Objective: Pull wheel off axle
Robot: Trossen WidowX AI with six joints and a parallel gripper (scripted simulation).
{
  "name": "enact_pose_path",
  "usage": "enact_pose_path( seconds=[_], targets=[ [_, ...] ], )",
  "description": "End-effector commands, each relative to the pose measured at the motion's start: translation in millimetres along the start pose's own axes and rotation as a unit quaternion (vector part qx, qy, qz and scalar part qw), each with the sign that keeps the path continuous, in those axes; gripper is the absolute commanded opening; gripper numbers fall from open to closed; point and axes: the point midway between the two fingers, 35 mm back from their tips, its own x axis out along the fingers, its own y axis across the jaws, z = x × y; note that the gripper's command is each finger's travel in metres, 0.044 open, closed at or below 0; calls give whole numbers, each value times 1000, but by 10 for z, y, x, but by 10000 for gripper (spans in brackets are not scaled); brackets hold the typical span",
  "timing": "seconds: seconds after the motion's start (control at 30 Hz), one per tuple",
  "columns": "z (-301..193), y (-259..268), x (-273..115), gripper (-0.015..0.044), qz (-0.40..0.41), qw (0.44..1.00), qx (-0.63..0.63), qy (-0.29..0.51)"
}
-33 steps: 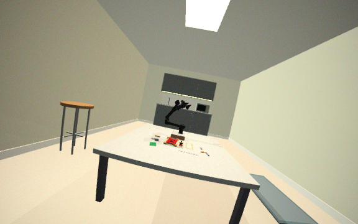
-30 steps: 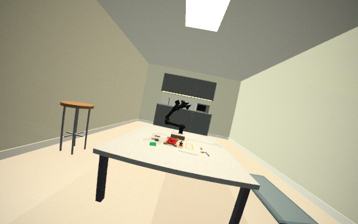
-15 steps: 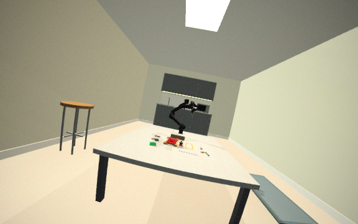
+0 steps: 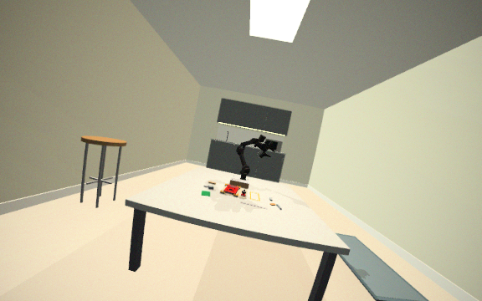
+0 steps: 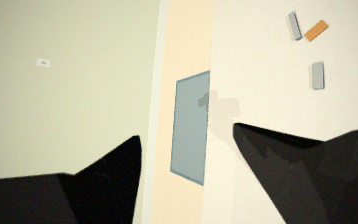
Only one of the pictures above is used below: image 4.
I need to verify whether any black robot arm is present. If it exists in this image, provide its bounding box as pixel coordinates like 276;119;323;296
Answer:
236;135;268;181

